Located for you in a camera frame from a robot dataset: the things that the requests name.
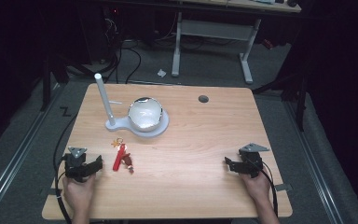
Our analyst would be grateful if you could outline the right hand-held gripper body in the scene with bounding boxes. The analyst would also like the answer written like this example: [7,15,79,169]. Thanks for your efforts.
[236,142,270,179]

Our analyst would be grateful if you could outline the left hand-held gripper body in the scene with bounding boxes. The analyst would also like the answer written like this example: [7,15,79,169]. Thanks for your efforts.
[62,147,98,184]

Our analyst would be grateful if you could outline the person's left hand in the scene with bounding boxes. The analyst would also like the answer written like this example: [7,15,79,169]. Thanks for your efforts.
[62,173,98,209]

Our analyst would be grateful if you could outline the person's right hand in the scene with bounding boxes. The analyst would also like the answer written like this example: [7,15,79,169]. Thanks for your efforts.
[239,170,272,204]

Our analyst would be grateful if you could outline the grey tape strip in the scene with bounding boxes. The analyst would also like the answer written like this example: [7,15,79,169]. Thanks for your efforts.
[274,183,294,192]

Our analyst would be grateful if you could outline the shiny silver bowl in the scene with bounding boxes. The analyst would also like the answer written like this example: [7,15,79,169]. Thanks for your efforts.
[127,96,164,133]

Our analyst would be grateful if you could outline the dark metal stand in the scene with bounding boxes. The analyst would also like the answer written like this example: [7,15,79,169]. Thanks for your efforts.
[39,54,97,112]
[252,55,311,133]

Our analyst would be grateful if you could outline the grey-legged wooden desk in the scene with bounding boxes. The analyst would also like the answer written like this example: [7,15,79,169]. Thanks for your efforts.
[170,0,302,85]

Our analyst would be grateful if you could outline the red keychain with charms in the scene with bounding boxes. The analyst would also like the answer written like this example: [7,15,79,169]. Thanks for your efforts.
[111,137,135,175]

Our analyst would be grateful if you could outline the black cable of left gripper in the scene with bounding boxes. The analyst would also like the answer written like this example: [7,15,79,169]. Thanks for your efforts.
[52,113,79,224]

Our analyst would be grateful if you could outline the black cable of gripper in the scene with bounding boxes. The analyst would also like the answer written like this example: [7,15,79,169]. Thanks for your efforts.
[259,164,279,218]
[52,113,79,224]

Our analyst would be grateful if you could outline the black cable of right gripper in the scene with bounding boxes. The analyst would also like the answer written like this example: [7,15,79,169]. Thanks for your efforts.
[259,164,279,218]

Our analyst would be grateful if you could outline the white stand with post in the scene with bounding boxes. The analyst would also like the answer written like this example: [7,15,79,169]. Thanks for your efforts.
[93,73,171,139]

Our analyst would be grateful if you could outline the metal floor rail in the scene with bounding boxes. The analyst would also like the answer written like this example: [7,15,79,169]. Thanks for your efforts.
[0,83,65,220]
[282,100,347,224]

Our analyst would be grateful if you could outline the black floor cables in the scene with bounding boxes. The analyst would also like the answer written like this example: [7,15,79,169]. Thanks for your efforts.
[103,18,143,85]

